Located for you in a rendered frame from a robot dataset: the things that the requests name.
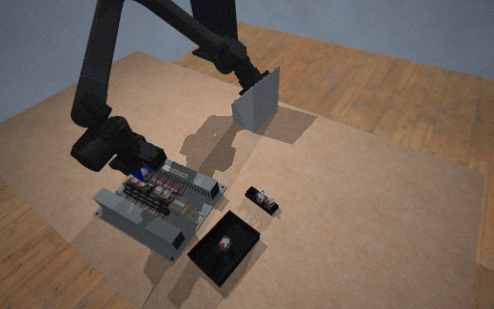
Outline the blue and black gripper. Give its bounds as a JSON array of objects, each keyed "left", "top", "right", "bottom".
[{"left": 108, "top": 137, "right": 148, "bottom": 182}]

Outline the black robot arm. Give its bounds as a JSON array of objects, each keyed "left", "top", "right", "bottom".
[{"left": 71, "top": 0, "right": 270, "bottom": 173}]

